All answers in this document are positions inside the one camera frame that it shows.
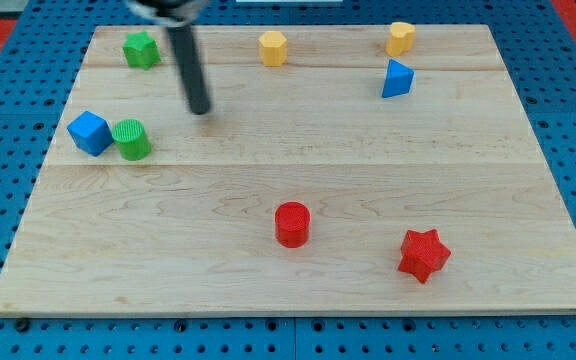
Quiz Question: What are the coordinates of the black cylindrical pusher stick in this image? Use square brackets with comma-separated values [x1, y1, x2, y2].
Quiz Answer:
[167, 24, 211, 115]

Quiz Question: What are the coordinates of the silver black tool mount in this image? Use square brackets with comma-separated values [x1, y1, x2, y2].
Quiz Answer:
[125, 0, 210, 27]

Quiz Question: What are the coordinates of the green star block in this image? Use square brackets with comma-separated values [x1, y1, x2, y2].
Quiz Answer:
[122, 31, 161, 70]

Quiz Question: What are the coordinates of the blue triangle block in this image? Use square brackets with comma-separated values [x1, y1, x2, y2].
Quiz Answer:
[381, 59, 415, 98]

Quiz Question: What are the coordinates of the red star block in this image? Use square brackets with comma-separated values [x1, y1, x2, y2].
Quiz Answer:
[397, 229, 451, 284]

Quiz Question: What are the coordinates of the green cylinder block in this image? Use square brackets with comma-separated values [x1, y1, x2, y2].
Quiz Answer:
[111, 119, 152, 161]

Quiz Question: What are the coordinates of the yellow hexagon block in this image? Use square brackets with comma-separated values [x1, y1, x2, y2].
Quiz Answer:
[258, 30, 288, 67]

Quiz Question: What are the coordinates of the blue cube block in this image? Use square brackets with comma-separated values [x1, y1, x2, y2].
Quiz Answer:
[67, 111, 114, 157]

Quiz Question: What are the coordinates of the red cylinder block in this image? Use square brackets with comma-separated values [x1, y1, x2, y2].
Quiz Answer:
[274, 201, 311, 248]

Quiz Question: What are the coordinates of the wooden board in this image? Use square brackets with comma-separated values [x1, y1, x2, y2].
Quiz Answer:
[0, 25, 576, 318]

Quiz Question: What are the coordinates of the yellow heart block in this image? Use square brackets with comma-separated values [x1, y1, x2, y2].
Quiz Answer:
[385, 22, 416, 57]

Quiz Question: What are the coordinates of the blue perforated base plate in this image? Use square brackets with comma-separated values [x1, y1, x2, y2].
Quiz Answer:
[0, 0, 576, 359]

